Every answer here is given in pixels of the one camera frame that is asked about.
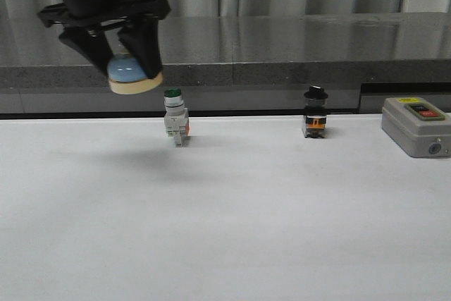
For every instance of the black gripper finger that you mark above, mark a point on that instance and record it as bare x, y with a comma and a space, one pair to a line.
95, 49
141, 39

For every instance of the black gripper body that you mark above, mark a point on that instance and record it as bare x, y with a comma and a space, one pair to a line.
100, 15

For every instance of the blue call bell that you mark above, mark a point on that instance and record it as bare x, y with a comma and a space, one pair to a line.
127, 77

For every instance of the grey stone counter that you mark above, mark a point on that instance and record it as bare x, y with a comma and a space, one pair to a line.
239, 66

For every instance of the green pushbutton switch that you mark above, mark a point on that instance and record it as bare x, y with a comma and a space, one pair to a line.
176, 120

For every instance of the black rotary selector switch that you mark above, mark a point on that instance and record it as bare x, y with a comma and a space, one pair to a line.
315, 115

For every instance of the grey on-off switch box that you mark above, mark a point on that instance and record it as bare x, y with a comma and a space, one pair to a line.
421, 129

